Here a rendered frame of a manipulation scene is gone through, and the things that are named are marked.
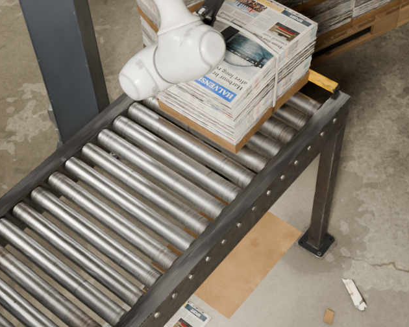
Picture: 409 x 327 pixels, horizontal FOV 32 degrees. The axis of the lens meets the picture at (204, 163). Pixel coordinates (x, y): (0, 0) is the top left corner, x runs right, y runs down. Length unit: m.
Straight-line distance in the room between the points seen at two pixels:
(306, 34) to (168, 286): 0.78
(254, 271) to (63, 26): 1.12
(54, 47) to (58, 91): 0.23
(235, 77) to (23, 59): 1.85
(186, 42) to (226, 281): 1.34
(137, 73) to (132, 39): 1.89
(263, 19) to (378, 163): 1.19
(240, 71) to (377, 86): 1.52
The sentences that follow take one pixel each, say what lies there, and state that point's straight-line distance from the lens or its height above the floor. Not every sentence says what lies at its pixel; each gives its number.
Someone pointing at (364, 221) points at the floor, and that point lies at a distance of 2.86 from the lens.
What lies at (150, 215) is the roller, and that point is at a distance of 1.88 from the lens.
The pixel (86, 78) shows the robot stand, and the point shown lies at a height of 0.46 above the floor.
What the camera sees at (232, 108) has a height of 1.01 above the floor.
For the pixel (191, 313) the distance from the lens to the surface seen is 2.62.
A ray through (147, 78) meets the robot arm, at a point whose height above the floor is 1.20.
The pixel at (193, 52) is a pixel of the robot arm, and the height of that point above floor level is 1.32.
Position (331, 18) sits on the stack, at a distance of 3.22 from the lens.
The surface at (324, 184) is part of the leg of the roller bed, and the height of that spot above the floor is 0.41.
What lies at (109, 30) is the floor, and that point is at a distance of 3.60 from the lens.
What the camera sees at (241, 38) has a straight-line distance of 1.96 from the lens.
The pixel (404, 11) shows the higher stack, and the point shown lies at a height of 0.09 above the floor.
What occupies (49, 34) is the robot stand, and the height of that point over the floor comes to 0.68.
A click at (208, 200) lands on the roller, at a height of 0.80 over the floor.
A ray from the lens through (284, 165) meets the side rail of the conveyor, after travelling 1.97.
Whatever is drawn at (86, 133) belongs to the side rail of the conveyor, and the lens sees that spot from 2.09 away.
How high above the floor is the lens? 2.36
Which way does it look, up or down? 52 degrees down
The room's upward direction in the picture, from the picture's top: 4 degrees counter-clockwise
